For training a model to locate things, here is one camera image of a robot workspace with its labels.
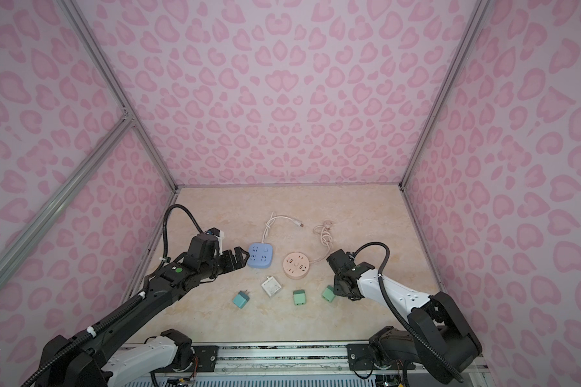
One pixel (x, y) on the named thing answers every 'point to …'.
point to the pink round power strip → (295, 265)
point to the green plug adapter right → (328, 293)
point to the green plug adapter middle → (299, 297)
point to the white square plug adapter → (271, 286)
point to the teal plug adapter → (241, 298)
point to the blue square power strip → (261, 255)
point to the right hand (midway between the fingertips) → (344, 286)
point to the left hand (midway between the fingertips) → (245, 259)
